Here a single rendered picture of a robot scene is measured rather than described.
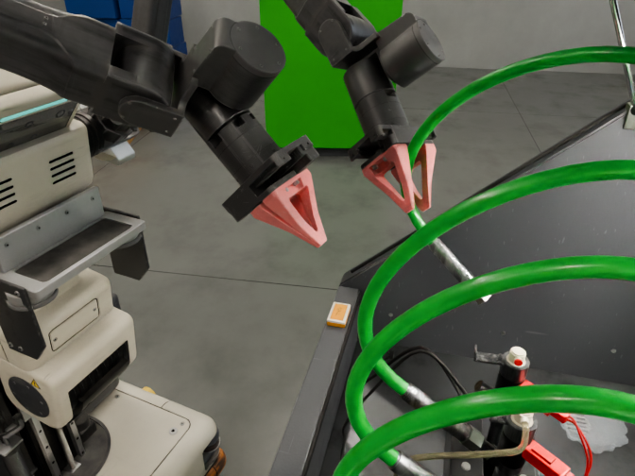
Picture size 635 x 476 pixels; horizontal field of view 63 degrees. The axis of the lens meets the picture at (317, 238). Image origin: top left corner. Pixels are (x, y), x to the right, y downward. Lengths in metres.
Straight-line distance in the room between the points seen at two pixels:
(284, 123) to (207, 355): 2.17
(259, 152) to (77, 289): 0.70
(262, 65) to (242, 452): 1.57
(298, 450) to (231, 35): 0.49
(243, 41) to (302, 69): 3.32
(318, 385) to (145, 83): 0.48
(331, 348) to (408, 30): 0.47
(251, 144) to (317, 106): 3.36
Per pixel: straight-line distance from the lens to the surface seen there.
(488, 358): 0.60
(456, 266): 0.66
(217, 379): 2.13
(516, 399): 0.29
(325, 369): 0.80
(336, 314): 0.87
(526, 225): 0.87
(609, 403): 0.30
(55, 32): 0.51
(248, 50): 0.49
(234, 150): 0.52
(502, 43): 7.10
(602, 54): 0.54
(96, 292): 1.15
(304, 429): 0.72
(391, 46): 0.67
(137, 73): 0.51
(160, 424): 1.66
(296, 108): 3.89
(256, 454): 1.89
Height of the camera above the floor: 1.52
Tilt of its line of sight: 31 degrees down
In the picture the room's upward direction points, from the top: straight up
